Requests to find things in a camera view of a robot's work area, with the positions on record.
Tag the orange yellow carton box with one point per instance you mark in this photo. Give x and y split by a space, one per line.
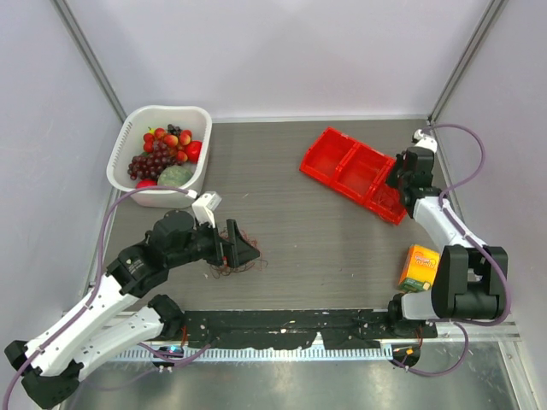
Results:
419 270

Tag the white plastic basket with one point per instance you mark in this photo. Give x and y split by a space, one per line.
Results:
130 143

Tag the purple grape bunch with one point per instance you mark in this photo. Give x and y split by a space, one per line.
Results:
151 163

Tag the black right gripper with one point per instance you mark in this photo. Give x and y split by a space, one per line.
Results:
401 161

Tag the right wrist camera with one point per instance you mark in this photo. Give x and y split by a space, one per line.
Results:
423 140

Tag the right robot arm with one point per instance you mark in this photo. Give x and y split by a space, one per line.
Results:
471 284

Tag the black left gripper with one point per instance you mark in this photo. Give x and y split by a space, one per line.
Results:
234 251

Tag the green melon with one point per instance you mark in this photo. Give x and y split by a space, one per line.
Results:
174 176

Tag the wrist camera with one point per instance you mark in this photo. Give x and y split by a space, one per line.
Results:
204 208
423 140

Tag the white cable duct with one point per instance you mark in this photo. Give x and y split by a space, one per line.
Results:
315 353

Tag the red tomato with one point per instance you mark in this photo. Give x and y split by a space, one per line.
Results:
146 183

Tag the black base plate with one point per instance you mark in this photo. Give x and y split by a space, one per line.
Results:
297 329

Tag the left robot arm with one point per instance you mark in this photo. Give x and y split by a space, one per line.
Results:
52 365

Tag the red apple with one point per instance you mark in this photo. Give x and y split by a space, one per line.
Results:
193 151

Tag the red compartment tray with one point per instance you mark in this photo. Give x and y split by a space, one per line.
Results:
356 171

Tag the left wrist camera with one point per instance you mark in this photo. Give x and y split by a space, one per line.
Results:
204 208

